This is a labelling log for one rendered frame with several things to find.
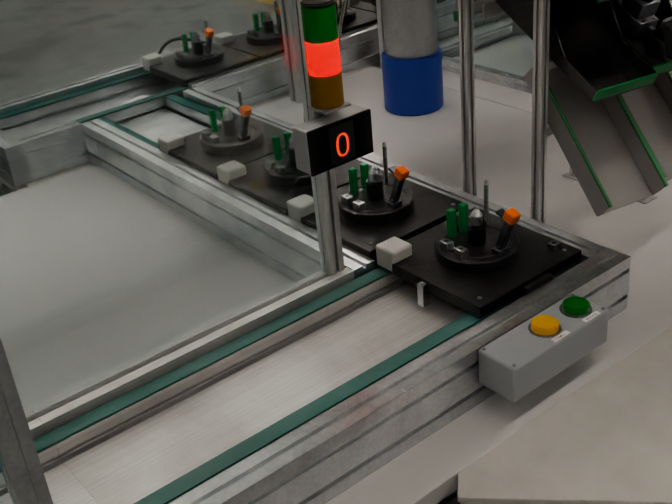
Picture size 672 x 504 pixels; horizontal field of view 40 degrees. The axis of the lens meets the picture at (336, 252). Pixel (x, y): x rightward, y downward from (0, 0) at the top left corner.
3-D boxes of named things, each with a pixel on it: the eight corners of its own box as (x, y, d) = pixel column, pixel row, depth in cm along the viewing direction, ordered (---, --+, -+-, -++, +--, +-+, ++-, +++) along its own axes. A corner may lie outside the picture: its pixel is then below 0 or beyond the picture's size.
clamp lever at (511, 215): (509, 248, 150) (522, 213, 144) (500, 253, 149) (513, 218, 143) (493, 234, 151) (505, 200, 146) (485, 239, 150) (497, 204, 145)
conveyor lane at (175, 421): (578, 305, 158) (581, 254, 153) (141, 576, 115) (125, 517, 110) (458, 250, 178) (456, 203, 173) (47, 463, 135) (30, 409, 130)
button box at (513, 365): (607, 342, 142) (609, 307, 139) (514, 404, 131) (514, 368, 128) (570, 324, 147) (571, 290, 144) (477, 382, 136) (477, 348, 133)
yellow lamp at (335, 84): (351, 102, 139) (348, 71, 136) (325, 112, 136) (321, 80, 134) (330, 95, 142) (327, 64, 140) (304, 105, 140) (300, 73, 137)
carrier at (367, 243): (468, 213, 171) (467, 151, 165) (370, 262, 159) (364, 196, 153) (382, 177, 189) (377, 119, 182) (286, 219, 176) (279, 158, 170)
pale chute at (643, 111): (702, 168, 171) (718, 157, 167) (649, 187, 166) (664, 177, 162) (630, 39, 177) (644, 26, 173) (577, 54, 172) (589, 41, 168)
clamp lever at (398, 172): (401, 202, 168) (410, 170, 162) (393, 205, 167) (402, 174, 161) (389, 190, 169) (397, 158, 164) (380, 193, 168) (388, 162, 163)
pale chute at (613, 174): (653, 195, 163) (669, 185, 159) (596, 217, 158) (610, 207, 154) (580, 59, 169) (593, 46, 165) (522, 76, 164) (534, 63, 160)
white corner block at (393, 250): (414, 264, 157) (412, 243, 155) (393, 274, 155) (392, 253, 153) (395, 255, 161) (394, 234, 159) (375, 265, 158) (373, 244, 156)
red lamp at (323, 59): (348, 70, 136) (345, 37, 134) (321, 79, 134) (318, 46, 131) (327, 64, 140) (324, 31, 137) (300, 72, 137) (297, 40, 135)
